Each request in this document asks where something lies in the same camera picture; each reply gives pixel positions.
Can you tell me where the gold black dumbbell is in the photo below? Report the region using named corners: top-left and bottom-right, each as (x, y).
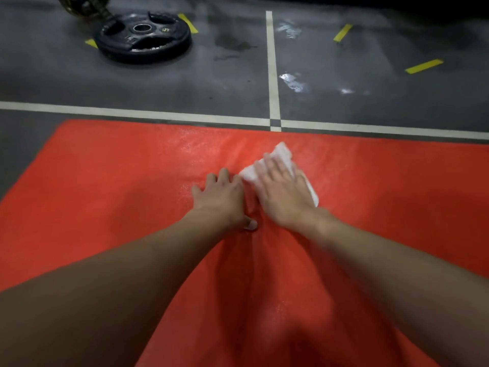
top-left (53, 0), bottom-right (115, 20)

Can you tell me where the black weight plate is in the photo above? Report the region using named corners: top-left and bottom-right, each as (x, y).
top-left (94, 11), bottom-right (193, 65)

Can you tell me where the person's left forearm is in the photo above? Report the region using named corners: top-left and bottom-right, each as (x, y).
top-left (0, 208), bottom-right (230, 367)

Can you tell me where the black gym machine frame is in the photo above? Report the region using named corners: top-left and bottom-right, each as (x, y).
top-left (244, 0), bottom-right (489, 19)

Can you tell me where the person's right forearm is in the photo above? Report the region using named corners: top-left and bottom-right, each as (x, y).
top-left (309, 212), bottom-right (489, 367)

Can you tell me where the person's right hand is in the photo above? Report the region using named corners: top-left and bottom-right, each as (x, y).
top-left (253, 152), bottom-right (335, 237)

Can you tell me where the person's left hand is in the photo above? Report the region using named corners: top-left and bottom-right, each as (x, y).
top-left (191, 168), bottom-right (259, 232)

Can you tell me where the white wet wipe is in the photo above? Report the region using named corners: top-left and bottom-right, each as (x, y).
top-left (238, 141), bottom-right (320, 207)

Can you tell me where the red mat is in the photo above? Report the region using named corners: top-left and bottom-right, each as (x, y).
top-left (0, 119), bottom-right (489, 367)

